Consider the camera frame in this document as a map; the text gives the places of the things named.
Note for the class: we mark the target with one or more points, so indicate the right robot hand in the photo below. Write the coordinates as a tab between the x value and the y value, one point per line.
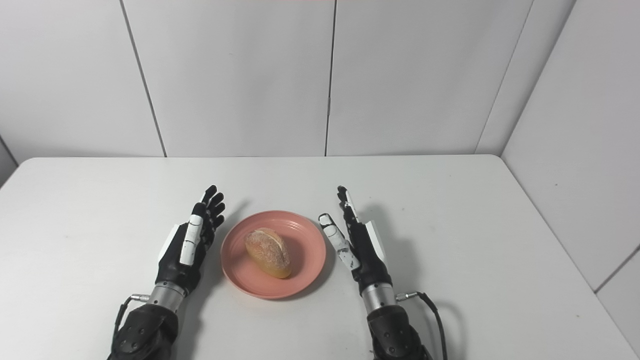
362	250

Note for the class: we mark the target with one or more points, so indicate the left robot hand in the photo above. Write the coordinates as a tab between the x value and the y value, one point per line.
186	250

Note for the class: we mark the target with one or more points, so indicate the pink plate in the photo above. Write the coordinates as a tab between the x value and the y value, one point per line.
305	250

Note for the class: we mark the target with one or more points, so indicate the bread roll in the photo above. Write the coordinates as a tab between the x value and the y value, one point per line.
268	252

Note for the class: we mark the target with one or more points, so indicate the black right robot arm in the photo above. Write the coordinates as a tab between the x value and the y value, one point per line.
395	330

